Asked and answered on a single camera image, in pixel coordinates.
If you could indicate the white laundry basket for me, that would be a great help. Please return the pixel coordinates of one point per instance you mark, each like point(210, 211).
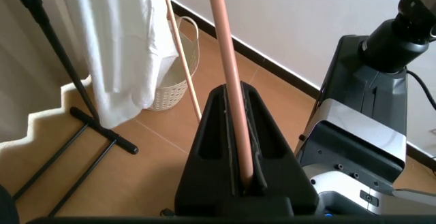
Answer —
point(177, 88)

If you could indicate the white garment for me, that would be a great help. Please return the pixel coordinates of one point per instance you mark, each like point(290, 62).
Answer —
point(119, 47)

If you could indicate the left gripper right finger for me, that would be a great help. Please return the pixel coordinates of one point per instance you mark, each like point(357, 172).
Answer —
point(282, 183)

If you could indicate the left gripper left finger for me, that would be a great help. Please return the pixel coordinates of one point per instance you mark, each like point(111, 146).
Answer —
point(204, 183)

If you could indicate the pink clothes hanger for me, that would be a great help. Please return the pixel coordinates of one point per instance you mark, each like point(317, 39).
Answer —
point(231, 74)

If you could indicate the black clothes rack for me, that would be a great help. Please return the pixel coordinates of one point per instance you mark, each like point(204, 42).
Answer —
point(58, 47)

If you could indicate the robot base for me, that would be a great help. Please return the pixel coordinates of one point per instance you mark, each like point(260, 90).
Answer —
point(368, 115)

